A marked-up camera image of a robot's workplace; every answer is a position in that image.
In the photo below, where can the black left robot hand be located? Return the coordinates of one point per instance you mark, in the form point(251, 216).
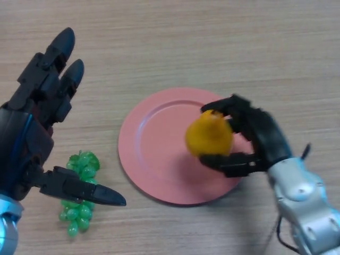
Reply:
point(24, 138)

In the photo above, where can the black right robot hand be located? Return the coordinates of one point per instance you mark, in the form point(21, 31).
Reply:
point(255, 135)

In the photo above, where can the yellow pear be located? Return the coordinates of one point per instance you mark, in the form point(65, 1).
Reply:
point(208, 135)

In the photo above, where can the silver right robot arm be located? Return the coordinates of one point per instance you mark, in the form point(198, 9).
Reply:
point(305, 202)

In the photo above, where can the pink round plate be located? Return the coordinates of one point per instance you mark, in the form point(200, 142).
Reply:
point(159, 148)

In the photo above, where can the green grape bunch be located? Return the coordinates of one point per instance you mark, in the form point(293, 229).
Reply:
point(81, 212)

